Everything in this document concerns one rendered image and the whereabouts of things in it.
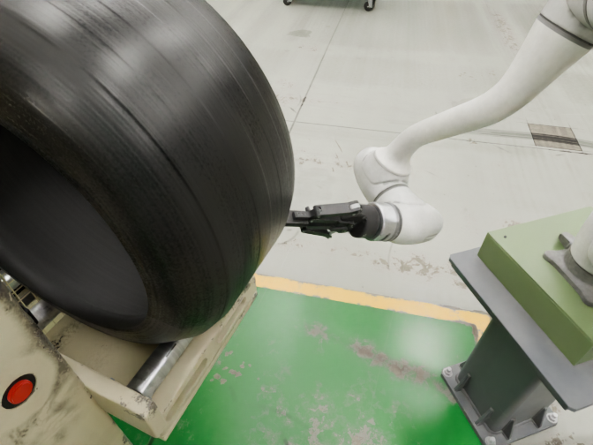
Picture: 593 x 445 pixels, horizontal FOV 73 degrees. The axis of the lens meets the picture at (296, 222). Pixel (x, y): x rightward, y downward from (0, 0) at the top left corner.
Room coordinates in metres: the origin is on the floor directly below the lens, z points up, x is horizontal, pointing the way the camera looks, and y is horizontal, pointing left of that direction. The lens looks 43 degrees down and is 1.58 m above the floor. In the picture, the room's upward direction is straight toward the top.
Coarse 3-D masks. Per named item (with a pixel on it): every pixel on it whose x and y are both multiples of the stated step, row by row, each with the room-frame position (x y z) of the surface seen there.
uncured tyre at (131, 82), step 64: (0, 0) 0.41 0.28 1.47; (64, 0) 0.44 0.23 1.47; (128, 0) 0.48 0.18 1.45; (192, 0) 0.55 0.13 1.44; (0, 64) 0.37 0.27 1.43; (64, 64) 0.37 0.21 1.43; (128, 64) 0.40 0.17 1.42; (192, 64) 0.45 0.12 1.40; (256, 64) 0.54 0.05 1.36; (0, 128) 0.67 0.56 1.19; (64, 128) 0.33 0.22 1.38; (128, 128) 0.34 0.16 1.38; (192, 128) 0.38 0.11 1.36; (256, 128) 0.46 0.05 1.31; (0, 192) 0.60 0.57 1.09; (64, 192) 0.68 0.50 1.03; (128, 192) 0.31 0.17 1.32; (192, 192) 0.33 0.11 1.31; (256, 192) 0.41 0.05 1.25; (0, 256) 0.47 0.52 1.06; (64, 256) 0.56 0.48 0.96; (128, 256) 0.59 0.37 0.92; (192, 256) 0.31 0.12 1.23; (256, 256) 0.39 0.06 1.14; (128, 320) 0.37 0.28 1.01; (192, 320) 0.31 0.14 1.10
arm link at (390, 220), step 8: (376, 208) 0.66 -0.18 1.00; (384, 208) 0.66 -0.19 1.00; (392, 208) 0.67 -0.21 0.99; (384, 216) 0.64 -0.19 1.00; (392, 216) 0.65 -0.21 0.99; (400, 216) 0.66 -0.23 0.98; (384, 224) 0.63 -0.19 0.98; (392, 224) 0.63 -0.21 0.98; (400, 224) 0.64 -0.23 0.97; (376, 232) 0.63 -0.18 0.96; (384, 232) 0.62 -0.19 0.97; (392, 232) 0.63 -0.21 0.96; (368, 240) 0.63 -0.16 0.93; (376, 240) 0.63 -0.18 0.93; (384, 240) 0.63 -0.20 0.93
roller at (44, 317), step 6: (42, 300) 0.47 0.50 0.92; (36, 306) 0.46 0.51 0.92; (42, 306) 0.46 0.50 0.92; (48, 306) 0.46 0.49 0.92; (36, 312) 0.45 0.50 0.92; (42, 312) 0.45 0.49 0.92; (48, 312) 0.45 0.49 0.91; (54, 312) 0.46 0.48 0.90; (60, 312) 0.47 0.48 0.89; (36, 318) 0.43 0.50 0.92; (42, 318) 0.44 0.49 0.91; (48, 318) 0.44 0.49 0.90; (54, 318) 0.45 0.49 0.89; (42, 324) 0.43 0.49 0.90; (48, 324) 0.44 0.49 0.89
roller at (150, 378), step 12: (156, 348) 0.37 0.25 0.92; (168, 348) 0.37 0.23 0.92; (180, 348) 0.38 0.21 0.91; (156, 360) 0.34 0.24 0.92; (168, 360) 0.35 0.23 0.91; (144, 372) 0.32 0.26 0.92; (156, 372) 0.33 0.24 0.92; (168, 372) 0.34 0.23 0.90; (132, 384) 0.30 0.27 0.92; (144, 384) 0.30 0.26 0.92; (156, 384) 0.31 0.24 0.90
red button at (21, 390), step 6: (18, 384) 0.23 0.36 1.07; (24, 384) 0.23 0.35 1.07; (30, 384) 0.24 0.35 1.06; (12, 390) 0.22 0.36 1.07; (18, 390) 0.23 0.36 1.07; (24, 390) 0.23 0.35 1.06; (30, 390) 0.23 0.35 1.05; (12, 396) 0.22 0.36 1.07; (18, 396) 0.22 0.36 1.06; (24, 396) 0.23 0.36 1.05; (12, 402) 0.22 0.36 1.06; (18, 402) 0.22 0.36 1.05
